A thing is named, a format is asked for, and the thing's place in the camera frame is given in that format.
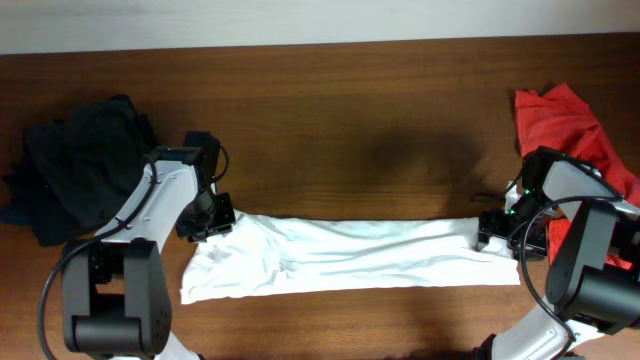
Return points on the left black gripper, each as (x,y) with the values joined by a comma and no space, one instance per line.
(222,224)

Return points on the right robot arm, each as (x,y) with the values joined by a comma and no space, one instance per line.
(576,239)

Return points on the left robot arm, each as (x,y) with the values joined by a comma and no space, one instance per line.
(116,303)

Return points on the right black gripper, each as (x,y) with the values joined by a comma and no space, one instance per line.
(490,224)

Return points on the red t-shirt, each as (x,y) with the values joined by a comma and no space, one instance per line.
(560,120)

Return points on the white printed t-shirt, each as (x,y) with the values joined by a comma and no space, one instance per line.
(265,255)

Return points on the black folded clothes pile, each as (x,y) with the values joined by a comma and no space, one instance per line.
(75,174)

